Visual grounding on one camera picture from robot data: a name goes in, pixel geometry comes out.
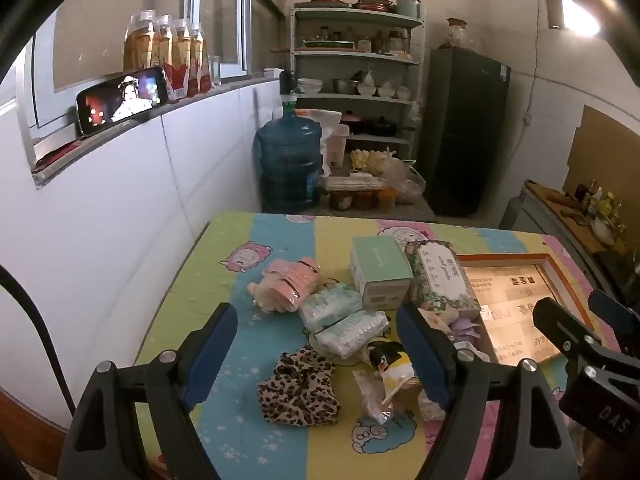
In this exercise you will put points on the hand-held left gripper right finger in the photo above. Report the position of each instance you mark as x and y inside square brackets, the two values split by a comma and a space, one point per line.
[425, 360]

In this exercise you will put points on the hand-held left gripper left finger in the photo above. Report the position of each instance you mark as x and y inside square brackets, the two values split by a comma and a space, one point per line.
[214, 351]

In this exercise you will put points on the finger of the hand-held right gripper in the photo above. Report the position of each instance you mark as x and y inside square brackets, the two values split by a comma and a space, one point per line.
[607, 307]
[560, 322]

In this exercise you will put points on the black-haired yellow doll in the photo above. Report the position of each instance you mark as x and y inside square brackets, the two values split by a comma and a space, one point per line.
[390, 362]

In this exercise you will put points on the orange-rimmed shallow box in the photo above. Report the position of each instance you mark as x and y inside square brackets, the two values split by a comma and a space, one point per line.
[510, 300]

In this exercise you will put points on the clear plastic bag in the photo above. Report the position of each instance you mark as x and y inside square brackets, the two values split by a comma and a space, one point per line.
[375, 400]

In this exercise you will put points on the cream and pink plush toy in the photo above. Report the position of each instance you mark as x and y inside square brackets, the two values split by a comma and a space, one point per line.
[265, 297]

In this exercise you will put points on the leopard print scrunchie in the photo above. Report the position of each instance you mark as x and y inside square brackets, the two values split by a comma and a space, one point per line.
[297, 390]

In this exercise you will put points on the white green tissue pack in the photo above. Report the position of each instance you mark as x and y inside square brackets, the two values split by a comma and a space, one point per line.
[352, 332]
[330, 307]

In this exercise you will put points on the person's right forearm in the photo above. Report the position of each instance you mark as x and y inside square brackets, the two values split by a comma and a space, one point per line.
[607, 460]

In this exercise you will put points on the lilac bow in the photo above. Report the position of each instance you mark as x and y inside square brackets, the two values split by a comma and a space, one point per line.
[464, 329]

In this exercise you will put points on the white bowl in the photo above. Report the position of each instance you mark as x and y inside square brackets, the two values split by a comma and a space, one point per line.
[602, 230]

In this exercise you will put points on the floral tissue pack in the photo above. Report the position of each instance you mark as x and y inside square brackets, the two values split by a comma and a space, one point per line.
[442, 275]

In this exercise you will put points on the side table with condiment bottles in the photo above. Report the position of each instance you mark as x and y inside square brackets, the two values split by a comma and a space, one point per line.
[545, 220]

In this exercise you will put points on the green and white carton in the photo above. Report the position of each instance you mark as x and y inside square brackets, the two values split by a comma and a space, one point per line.
[377, 265]

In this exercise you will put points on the row of condiment bottles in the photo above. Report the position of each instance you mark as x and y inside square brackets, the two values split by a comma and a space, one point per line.
[600, 200]

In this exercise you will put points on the cardboard sheet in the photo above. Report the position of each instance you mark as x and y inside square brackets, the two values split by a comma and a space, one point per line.
[607, 150]

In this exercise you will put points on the group of food jars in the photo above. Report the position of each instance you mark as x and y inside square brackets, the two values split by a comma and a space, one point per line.
[360, 197]

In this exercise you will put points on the plastic bag of food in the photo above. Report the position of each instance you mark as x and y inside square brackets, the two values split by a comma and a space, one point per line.
[395, 170]

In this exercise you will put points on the blue water jug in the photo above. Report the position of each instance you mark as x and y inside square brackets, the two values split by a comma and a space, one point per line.
[289, 165]

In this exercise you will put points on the black fridge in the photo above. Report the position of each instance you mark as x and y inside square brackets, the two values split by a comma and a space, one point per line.
[467, 130]

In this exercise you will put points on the white plastic bucket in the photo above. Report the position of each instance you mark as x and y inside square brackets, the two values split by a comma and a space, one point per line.
[339, 147]

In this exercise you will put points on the black frying pan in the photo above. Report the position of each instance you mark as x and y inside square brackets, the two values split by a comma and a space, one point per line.
[380, 125]

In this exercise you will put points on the red cloth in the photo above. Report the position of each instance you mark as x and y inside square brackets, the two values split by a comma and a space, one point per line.
[57, 154]

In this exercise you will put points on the white sack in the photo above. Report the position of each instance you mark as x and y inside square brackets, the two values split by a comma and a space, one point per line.
[325, 122]

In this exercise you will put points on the smartphone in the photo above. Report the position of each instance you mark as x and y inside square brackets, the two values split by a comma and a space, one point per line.
[122, 100]

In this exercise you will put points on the black water pump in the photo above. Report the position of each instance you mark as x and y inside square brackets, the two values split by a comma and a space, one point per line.
[287, 85]

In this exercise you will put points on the group of white bowls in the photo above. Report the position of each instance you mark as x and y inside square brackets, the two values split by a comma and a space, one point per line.
[367, 90]

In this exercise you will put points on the clear drinking glass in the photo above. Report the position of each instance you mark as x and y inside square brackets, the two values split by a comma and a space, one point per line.
[216, 71]

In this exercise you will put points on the small white box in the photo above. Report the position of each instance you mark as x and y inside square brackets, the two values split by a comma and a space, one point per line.
[272, 72]

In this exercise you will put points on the orange liquid pouch bottle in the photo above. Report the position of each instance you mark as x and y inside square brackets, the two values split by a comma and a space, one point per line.
[201, 57]
[166, 47]
[184, 55]

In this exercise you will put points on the small bright window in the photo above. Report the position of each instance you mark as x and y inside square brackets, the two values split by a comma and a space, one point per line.
[577, 15]

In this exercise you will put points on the grey metal shelf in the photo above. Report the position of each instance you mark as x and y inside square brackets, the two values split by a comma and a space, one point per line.
[357, 57]

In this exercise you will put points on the row of bottles on sill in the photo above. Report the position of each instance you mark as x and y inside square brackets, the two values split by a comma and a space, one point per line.
[140, 42]

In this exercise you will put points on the mint green pot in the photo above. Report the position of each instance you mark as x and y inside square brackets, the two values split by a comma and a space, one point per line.
[410, 6]

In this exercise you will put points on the stack of red pots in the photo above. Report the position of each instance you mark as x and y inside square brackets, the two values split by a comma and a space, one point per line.
[372, 4]

